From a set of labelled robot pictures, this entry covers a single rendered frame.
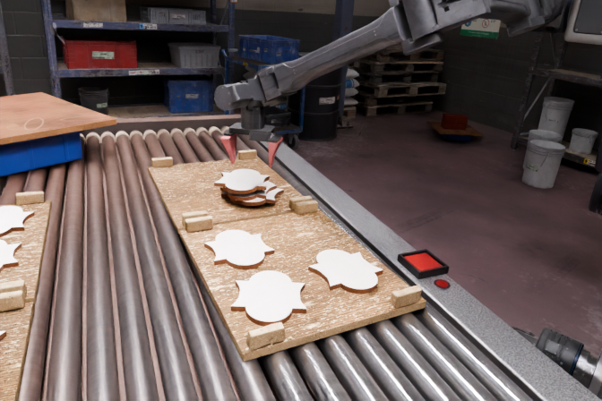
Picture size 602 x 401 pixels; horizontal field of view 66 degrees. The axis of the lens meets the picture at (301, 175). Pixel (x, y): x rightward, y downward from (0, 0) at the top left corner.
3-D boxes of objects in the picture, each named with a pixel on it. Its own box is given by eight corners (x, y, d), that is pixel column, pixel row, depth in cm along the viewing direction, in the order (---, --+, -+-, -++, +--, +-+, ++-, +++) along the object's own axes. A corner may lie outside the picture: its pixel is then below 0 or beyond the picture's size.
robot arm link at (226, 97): (290, 100, 107) (279, 64, 106) (256, 106, 98) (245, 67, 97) (255, 115, 114) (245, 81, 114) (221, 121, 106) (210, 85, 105)
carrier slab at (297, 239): (318, 214, 118) (318, 208, 117) (425, 308, 84) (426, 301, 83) (179, 236, 102) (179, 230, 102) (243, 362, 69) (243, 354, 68)
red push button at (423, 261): (425, 257, 102) (425, 251, 101) (442, 272, 97) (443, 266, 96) (401, 261, 99) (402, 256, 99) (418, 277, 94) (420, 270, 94)
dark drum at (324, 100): (319, 125, 563) (325, 50, 531) (347, 139, 515) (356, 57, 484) (276, 129, 534) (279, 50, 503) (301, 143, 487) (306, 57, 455)
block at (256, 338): (281, 333, 73) (282, 319, 72) (286, 341, 71) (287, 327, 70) (245, 344, 70) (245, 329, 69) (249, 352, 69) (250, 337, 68)
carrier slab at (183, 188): (257, 161, 152) (258, 156, 152) (315, 212, 118) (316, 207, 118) (147, 172, 137) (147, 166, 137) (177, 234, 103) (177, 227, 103)
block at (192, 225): (211, 226, 105) (210, 214, 104) (213, 229, 103) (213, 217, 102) (184, 229, 102) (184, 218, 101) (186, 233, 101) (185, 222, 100)
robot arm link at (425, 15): (488, 18, 71) (470, -46, 71) (409, 49, 80) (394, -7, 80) (549, 23, 105) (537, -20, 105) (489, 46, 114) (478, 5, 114)
